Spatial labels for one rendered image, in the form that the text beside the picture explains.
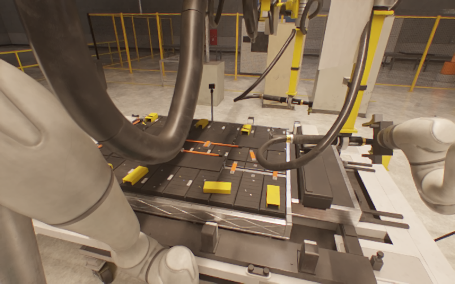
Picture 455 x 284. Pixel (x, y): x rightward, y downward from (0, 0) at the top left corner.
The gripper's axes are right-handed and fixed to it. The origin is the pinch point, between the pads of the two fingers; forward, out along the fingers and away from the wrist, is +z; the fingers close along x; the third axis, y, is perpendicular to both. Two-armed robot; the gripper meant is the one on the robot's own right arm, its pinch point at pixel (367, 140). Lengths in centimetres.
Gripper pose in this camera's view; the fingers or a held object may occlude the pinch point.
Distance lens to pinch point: 114.7
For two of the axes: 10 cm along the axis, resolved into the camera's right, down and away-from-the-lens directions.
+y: -10.0, -0.4, 0.5
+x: -0.4, 10.0, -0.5
